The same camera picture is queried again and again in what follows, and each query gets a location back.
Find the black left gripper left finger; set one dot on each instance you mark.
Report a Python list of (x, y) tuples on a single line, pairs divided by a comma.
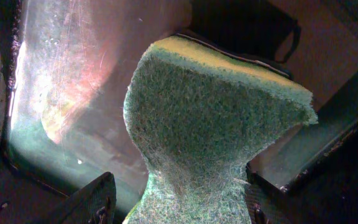
[(94, 203)]

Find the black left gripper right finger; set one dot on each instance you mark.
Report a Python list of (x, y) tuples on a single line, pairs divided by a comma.
[(261, 208)]

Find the green yellow scrub sponge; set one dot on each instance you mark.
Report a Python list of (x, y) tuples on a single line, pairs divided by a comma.
[(198, 117)]

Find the dark green rectangular tray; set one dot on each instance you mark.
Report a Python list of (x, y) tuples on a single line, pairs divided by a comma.
[(73, 61)]

